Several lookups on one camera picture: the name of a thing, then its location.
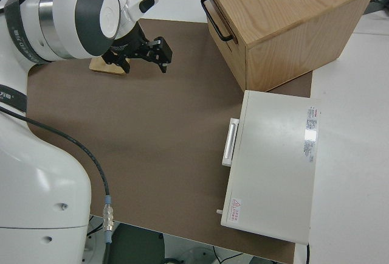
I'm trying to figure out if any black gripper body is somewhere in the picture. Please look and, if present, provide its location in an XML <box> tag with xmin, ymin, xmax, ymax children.
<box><xmin>106</xmin><ymin>22</ymin><xmax>147</xmax><ymax>60</ymax></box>

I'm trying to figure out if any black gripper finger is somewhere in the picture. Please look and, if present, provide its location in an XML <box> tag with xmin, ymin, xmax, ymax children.
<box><xmin>145</xmin><ymin>36</ymin><xmax>173</xmax><ymax>74</ymax></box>
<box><xmin>103</xmin><ymin>53</ymin><xmax>132</xmax><ymax>75</ymax></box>

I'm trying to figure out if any small wooden block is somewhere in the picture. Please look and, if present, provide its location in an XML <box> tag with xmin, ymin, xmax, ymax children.
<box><xmin>89</xmin><ymin>57</ymin><xmax>129</xmax><ymax>77</ymax></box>

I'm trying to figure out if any brown table mat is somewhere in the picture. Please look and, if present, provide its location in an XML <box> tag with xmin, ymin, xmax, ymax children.
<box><xmin>26</xmin><ymin>18</ymin><xmax>314</xmax><ymax>264</ymax></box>

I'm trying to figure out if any white toaster oven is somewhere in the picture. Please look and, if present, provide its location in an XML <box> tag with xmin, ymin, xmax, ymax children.
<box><xmin>214</xmin><ymin>89</ymin><xmax>322</xmax><ymax>245</ymax></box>

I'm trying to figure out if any black arm base cable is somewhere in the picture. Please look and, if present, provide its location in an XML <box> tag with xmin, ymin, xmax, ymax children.
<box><xmin>0</xmin><ymin>105</ymin><xmax>115</xmax><ymax>264</ymax></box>

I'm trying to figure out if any wooden box with black handle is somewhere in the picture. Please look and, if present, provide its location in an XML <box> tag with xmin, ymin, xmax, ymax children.
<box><xmin>197</xmin><ymin>0</ymin><xmax>376</xmax><ymax>93</ymax></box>

